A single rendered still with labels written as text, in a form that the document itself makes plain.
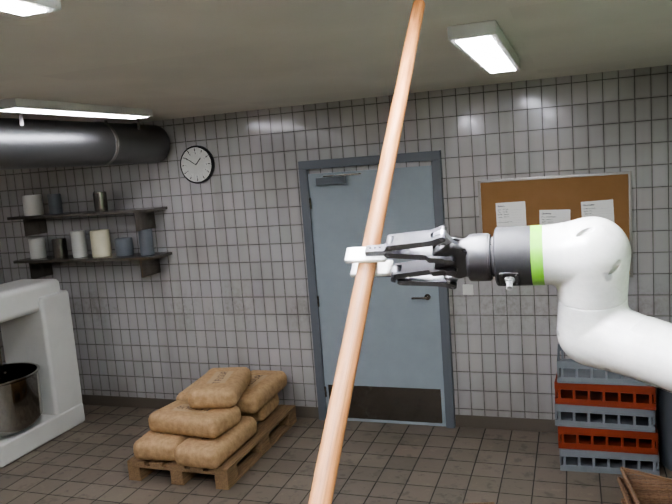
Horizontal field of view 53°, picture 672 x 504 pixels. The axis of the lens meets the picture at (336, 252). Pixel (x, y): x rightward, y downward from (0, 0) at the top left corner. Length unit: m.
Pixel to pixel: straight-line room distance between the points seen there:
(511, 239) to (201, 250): 5.01
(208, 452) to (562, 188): 3.05
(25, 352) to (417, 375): 3.32
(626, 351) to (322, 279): 4.53
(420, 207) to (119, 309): 2.99
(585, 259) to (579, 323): 0.10
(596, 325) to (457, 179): 4.09
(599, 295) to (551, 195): 4.00
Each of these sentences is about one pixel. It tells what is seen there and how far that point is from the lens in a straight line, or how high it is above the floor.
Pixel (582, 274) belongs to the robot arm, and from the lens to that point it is 1.03.
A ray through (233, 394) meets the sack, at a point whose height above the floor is 0.55.
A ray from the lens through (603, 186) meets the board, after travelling 5.03.
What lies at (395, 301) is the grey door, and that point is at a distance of 5.30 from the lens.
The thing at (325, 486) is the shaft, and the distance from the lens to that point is 0.91.
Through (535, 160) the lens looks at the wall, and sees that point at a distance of 5.04.
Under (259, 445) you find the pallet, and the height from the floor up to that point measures 0.08.
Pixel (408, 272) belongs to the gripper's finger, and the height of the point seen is 1.94.
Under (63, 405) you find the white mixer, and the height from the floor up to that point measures 0.23.
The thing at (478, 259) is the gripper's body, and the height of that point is 1.96.
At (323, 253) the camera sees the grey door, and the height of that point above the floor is 1.41.
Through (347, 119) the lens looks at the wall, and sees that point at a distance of 5.30.
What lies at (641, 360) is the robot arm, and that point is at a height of 1.82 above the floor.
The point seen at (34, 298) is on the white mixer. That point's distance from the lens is 6.09.
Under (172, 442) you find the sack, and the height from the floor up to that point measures 0.29.
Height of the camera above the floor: 2.13
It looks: 8 degrees down
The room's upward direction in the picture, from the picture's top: 4 degrees counter-clockwise
